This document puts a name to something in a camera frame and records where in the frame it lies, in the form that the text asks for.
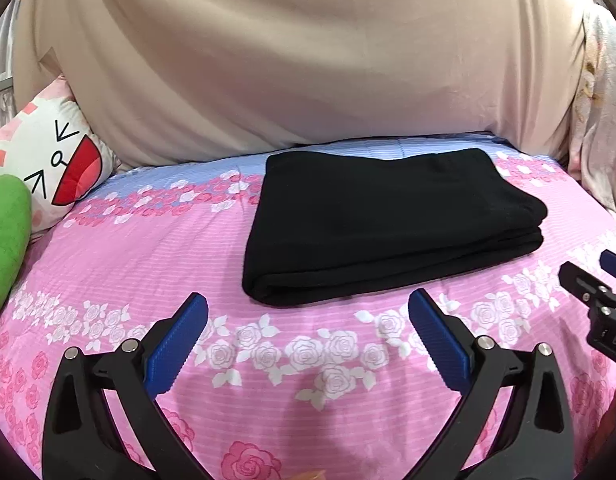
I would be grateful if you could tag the pink rose bed sheet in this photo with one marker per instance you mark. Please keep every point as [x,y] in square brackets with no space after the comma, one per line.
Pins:
[344,387]

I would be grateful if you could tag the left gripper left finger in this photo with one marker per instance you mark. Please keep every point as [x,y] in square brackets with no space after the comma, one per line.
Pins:
[80,438]

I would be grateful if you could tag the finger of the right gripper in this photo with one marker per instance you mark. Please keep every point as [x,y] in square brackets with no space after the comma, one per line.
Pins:
[608,262]

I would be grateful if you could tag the black pants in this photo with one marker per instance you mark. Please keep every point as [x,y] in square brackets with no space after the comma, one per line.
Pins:
[331,226]

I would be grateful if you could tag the green plush pillow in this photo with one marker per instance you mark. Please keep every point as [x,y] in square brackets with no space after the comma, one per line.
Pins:
[15,230]

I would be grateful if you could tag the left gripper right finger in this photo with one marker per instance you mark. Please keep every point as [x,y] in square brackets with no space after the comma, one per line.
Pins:
[512,421]

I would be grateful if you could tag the person's right hand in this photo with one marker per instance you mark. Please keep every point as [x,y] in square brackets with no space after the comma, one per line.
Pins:
[606,427]

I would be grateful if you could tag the white cartoon face pillow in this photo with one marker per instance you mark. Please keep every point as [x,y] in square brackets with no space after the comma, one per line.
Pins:
[52,149]

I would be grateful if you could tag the beige curtain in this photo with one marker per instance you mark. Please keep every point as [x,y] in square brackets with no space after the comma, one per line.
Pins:
[163,81]

